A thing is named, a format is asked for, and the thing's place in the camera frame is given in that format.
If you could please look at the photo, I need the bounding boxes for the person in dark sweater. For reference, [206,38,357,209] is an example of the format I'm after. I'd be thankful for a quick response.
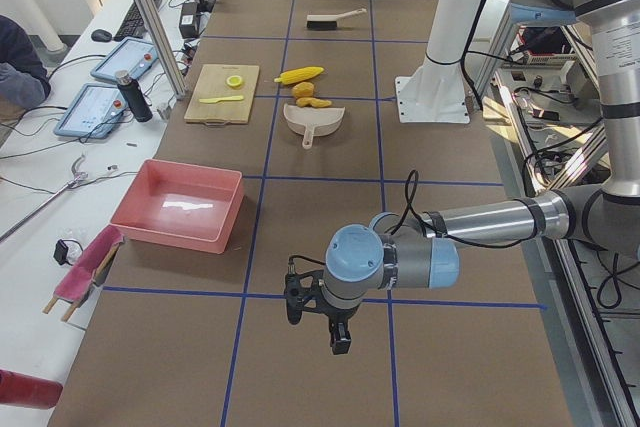
[1,16,51,121]

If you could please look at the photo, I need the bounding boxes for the blue teach pendant tablet near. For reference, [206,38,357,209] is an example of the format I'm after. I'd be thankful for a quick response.
[54,83,128,139]

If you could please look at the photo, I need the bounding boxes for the aluminium frame post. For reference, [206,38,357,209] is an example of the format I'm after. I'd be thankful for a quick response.
[134,0,187,100]

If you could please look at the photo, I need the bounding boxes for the yellow toy corn cob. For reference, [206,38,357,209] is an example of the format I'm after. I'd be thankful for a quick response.
[274,66,324,85]

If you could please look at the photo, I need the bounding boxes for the pink cloth wooden rack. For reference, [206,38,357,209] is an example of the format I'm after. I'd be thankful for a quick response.
[42,225,124,322]

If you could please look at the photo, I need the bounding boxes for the brown toy potato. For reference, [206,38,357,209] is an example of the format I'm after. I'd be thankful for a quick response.
[292,82,315,101]

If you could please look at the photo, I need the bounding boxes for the red cylinder object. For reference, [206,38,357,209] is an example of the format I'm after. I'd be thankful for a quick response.
[0,370,63,409]

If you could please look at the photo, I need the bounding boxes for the beige hand brush black bristles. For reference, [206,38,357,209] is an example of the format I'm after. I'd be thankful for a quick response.
[306,8,367,31]

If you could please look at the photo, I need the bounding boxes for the small black device with cable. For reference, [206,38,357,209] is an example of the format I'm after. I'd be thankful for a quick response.
[53,239,70,265]

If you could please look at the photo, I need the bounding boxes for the black wrist camera on gripper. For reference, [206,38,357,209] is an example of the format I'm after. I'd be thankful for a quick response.
[284,273,302,325]

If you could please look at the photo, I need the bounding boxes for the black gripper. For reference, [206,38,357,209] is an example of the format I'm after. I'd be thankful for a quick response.
[288,270,357,355]

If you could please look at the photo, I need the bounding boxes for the pink plastic bin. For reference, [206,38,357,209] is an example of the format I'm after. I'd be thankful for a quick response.
[110,159,244,254]

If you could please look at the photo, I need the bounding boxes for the yellow lemon slice toy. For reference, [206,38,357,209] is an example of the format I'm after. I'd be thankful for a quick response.
[226,75,244,89]

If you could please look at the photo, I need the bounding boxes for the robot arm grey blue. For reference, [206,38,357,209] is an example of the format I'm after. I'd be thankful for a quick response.
[284,0,639,354]

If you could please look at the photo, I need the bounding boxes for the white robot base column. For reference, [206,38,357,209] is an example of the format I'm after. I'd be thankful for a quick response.
[395,0,486,124]

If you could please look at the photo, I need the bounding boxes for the black power adapter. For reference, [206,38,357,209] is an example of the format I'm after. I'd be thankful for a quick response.
[178,1,200,39]

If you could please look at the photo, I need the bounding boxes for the wooden cutting board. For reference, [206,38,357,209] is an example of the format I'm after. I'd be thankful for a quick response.
[184,64,260,125]

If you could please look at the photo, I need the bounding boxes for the blue teach pendant tablet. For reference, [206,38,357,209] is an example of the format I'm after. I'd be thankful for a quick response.
[90,37,158,83]
[54,83,128,139]

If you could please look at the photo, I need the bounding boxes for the beige plastic dustpan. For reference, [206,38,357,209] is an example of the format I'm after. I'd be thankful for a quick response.
[283,104,345,150]

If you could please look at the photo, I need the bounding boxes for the tan toy ginger root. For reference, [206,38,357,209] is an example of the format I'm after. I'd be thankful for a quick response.
[295,97,332,108]

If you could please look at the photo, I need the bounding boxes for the black computer mouse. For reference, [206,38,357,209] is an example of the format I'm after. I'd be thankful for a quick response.
[91,29,113,43]

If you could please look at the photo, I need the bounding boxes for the blue teach pendant tablet far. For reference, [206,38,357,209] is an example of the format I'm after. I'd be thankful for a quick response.
[90,37,158,83]

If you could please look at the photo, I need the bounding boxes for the black keyboard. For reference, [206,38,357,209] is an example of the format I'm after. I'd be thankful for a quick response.
[113,3,147,42]

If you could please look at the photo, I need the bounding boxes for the yellow plastic knife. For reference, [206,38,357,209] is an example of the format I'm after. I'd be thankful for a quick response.
[198,95,244,104]

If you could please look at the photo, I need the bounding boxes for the black water bottle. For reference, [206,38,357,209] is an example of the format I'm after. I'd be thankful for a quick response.
[115,70,153,123]

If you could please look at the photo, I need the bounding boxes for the metal reacher grabber tool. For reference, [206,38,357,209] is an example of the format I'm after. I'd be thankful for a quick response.
[0,153,88,243]

